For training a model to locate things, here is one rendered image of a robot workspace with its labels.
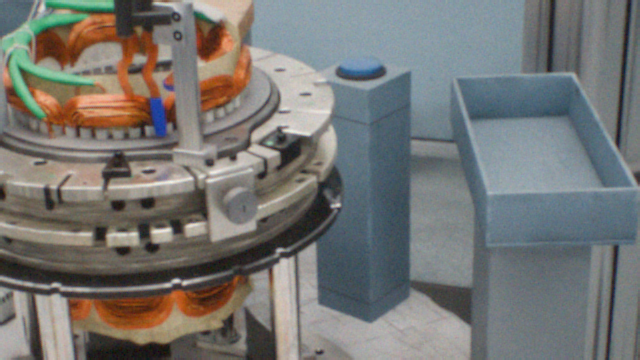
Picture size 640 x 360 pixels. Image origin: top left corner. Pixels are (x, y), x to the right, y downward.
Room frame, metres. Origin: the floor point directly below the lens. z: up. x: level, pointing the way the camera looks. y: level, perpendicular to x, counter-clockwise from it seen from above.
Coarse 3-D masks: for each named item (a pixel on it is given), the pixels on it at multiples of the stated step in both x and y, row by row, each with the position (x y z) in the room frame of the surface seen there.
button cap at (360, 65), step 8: (360, 56) 1.21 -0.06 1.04; (344, 64) 1.19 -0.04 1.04; (352, 64) 1.18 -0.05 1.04; (360, 64) 1.18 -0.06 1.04; (368, 64) 1.18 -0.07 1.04; (376, 64) 1.18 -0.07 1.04; (344, 72) 1.18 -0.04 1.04; (352, 72) 1.17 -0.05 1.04; (360, 72) 1.17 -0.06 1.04; (368, 72) 1.17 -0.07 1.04; (376, 72) 1.18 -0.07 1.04
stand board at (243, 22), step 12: (204, 0) 1.35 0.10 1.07; (216, 0) 1.35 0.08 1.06; (228, 0) 1.34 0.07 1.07; (240, 0) 1.34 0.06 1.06; (252, 0) 1.34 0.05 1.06; (60, 12) 1.32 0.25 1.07; (228, 12) 1.30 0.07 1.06; (240, 12) 1.30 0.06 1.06; (252, 12) 1.34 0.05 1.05; (240, 24) 1.27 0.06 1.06; (240, 36) 1.27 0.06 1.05
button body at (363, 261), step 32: (384, 64) 1.21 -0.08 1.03; (352, 96) 1.16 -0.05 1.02; (384, 96) 1.16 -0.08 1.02; (352, 128) 1.16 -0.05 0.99; (384, 128) 1.16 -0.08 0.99; (352, 160) 1.16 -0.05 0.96; (384, 160) 1.16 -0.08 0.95; (352, 192) 1.16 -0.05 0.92; (384, 192) 1.16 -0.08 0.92; (352, 224) 1.16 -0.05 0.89; (384, 224) 1.16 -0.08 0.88; (320, 256) 1.18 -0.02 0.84; (352, 256) 1.16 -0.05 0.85; (384, 256) 1.16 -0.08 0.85; (320, 288) 1.19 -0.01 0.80; (352, 288) 1.16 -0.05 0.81; (384, 288) 1.16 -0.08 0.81
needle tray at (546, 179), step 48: (480, 96) 1.08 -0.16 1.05; (528, 96) 1.08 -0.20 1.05; (576, 96) 1.05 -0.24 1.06; (480, 144) 1.02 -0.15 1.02; (528, 144) 1.02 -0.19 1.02; (576, 144) 1.01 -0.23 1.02; (480, 192) 0.87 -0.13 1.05; (528, 192) 0.84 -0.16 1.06; (576, 192) 0.84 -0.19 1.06; (624, 192) 0.83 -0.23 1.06; (480, 240) 0.96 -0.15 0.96; (528, 240) 0.84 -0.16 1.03; (576, 240) 0.84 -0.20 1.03; (624, 240) 0.83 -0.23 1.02; (480, 288) 0.95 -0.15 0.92; (528, 288) 0.91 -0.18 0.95; (576, 288) 0.91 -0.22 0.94; (480, 336) 0.95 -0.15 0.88; (528, 336) 0.91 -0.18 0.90; (576, 336) 0.91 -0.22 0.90
